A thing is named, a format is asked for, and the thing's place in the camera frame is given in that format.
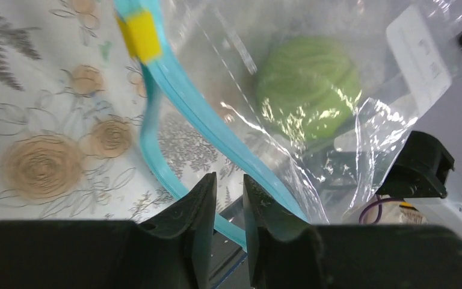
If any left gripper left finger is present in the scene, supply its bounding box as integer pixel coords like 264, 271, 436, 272
0, 173, 217, 288

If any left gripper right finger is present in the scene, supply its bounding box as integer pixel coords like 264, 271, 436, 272
243, 175, 462, 288

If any clear zip top bag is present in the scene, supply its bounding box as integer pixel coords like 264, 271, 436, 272
114, 1, 462, 246

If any green fake cabbage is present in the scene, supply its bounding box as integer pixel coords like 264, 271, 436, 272
256, 36, 363, 143

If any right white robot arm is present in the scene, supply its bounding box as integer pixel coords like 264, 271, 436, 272
377, 20, 462, 237

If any yellow zipper slider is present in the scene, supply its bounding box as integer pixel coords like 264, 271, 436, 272
116, 9, 162, 65

